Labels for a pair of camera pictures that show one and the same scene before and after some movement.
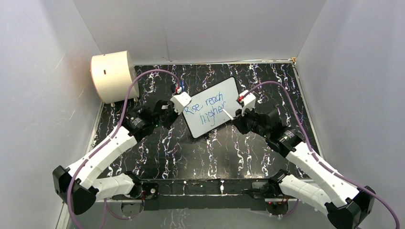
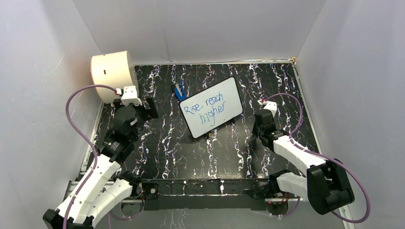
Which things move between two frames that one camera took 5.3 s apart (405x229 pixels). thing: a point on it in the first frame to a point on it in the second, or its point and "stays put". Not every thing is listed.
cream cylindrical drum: [112, 74] stays put
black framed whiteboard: [205, 112] stays put
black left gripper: [171, 107] to [148, 113]
